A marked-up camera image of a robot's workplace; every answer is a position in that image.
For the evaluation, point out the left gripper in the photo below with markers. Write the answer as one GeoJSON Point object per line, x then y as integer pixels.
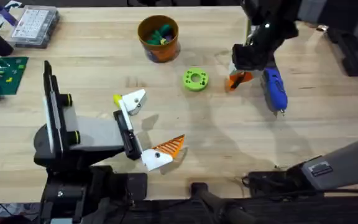
{"type": "Point", "coordinates": [98, 133]}

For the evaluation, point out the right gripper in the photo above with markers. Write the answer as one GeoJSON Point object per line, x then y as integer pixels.
{"type": "Point", "coordinates": [250, 57]}

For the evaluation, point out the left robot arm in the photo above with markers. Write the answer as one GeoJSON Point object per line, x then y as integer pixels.
{"type": "Point", "coordinates": [62, 193]}

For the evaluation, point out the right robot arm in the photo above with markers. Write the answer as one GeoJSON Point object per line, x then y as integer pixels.
{"type": "Point", "coordinates": [346, 161]}

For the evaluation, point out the blue electric screwdriver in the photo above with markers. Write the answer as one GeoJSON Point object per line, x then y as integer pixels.
{"type": "Point", "coordinates": [275, 88]}

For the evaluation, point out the green disc with holes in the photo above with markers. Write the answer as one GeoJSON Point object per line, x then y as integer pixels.
{"type": "Point", "coordinates": [190, 81]}

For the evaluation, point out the orange tub with toys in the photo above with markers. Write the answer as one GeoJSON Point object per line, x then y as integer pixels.
{"type": "Point", "coordinates": [163, 51]}

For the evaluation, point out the black upright wrist plate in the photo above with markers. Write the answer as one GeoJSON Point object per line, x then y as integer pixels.
{"type": "Point", "coordinates": [53, 105]}

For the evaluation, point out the green board with blocks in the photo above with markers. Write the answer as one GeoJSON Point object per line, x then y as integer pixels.
{"type": "Point", "coordinates": [8, 76]}

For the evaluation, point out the clear plastic parts box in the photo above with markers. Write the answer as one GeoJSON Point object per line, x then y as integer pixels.
{"type": "Point", "coordinates": [34, 25]}

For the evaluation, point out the black post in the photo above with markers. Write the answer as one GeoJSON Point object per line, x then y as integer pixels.
{"type": "Point", "coordinates": [210, 199]}

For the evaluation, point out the black rail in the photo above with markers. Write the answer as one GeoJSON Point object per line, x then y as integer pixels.
{"type": "Point", "coordinates": [291, 214]}

